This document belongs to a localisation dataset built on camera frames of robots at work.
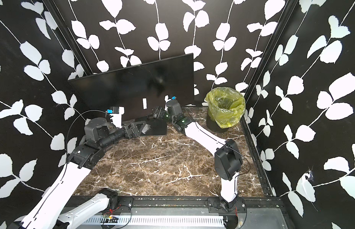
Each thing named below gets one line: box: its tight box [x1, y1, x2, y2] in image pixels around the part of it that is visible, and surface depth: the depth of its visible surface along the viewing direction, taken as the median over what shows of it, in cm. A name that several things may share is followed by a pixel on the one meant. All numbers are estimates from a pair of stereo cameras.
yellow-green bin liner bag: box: [205, 86, 247, 129], surface depth 92 cm
